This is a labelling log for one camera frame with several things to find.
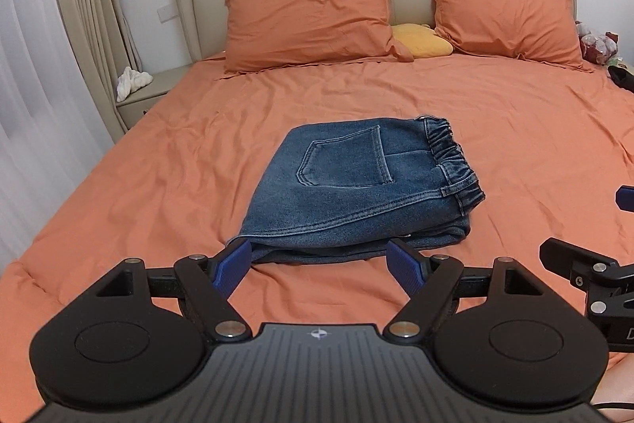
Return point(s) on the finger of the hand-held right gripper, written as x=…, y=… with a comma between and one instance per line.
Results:
x=625, y=196
x=564, y=257

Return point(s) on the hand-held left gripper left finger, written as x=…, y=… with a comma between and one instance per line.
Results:
x=233, y=269

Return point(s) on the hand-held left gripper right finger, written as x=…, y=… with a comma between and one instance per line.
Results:
x=407, y=269

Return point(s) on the blue denim pants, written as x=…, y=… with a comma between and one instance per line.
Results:
x=346, y=185

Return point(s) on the person's right forearm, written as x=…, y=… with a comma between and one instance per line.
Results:
x=621, y=383

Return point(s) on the dark cloth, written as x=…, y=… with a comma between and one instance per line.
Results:
x=621, y=77

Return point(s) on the orange bed sheet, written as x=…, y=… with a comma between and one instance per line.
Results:
x=148, y=180

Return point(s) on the red and white plush toy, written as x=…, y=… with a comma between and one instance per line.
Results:
x=597, y=44

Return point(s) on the beige nightstand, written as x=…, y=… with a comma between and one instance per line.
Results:
x=158, y=91

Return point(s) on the white crumpled cloth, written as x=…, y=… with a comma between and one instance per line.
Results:
x=131, y=83

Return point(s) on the orange embroidered pillow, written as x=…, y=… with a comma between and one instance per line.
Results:
x=495, y=16
x=307, y=26

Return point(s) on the yellow cushion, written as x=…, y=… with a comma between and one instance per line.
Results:
x=421, y=41

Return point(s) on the white sheer curtain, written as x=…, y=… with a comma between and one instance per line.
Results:
x=34, y=81

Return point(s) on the white wall switch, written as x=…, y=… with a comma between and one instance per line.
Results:
x=166, y=12

